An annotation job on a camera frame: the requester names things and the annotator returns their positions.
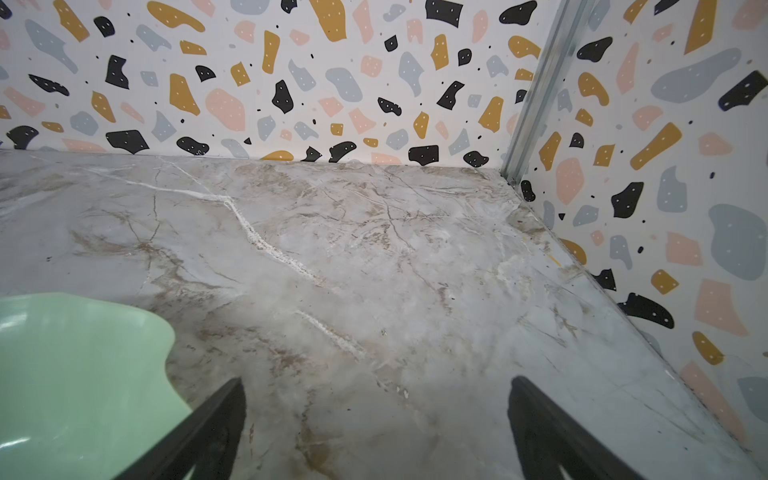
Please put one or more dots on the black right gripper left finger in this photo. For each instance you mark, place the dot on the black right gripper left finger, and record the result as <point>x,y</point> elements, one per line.
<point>203,446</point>

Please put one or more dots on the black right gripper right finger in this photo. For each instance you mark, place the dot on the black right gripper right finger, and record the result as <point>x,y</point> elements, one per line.
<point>550,444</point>

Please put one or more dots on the mint green wavy fruit bowl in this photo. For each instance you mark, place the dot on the mint green wavy fruit bowl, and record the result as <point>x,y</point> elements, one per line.
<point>84,388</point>

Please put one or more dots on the aluminium corner post right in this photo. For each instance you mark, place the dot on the aluminium corner post right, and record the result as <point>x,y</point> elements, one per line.
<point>568,26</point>

